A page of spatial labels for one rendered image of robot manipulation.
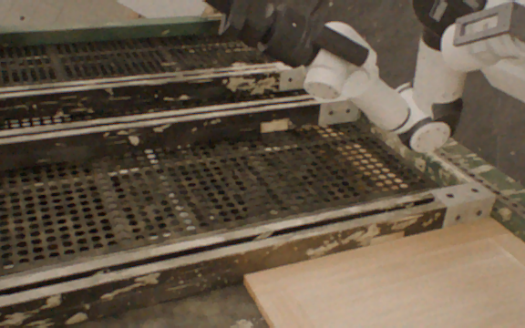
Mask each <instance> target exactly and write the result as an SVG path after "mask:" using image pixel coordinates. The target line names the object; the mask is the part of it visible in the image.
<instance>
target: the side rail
mask: <svg viewBox="0 0 525 328"><path fill-rule="evenodd" d="M221 20H222V14H216V15H184V16H167V17H152V18H135V19H119V20H103V21H87V22H71V23H54V24H38V25H21V26H0V47H5V46H32V45H44V44H58V43H72V42H85V41H98V40H111V39H116V40H125V39H138V38H151V37H164V36H190V35H204V34H217V33H219V31H220V26H221Z"/></svg>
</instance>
